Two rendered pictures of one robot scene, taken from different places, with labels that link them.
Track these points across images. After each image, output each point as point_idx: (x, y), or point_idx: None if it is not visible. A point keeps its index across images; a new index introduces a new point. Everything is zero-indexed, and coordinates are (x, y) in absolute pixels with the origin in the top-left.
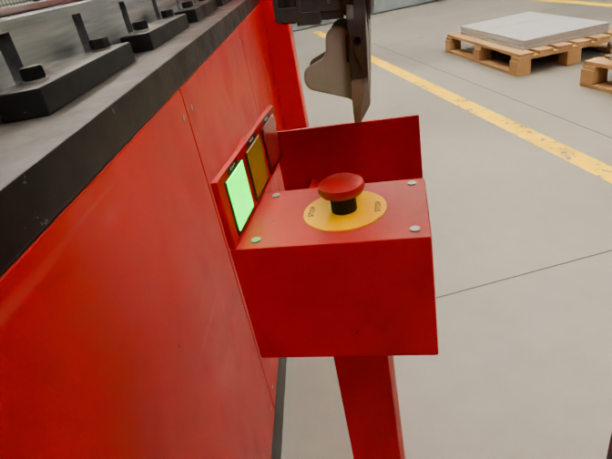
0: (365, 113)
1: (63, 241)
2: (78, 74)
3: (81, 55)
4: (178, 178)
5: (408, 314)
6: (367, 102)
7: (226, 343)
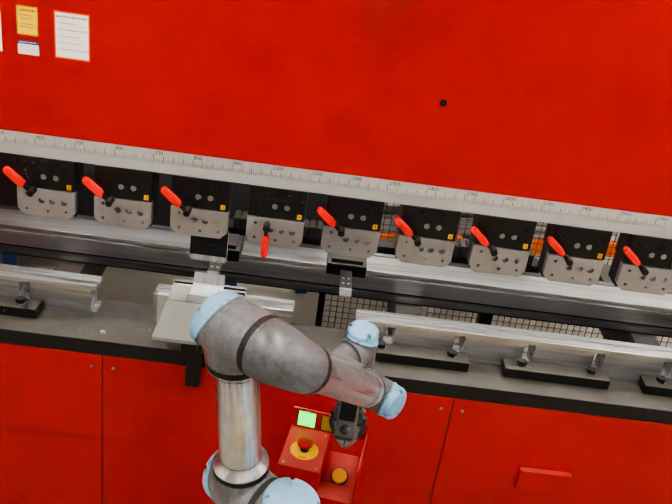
0: (341, 446)
1: None
2: (396, 356)
3: (443, 350)
4: (401, 420)
5: None
6: (339, 443)
7: (376, 495)
